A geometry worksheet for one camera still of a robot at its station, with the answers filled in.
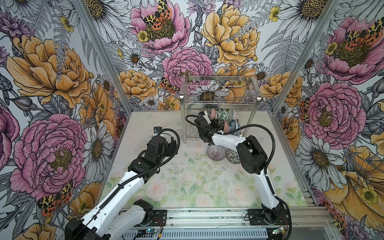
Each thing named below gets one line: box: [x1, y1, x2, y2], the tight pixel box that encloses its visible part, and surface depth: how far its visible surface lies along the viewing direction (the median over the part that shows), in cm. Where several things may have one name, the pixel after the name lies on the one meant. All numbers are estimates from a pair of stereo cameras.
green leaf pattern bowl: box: [216, 108, 228, 121], surface depth 107 cm
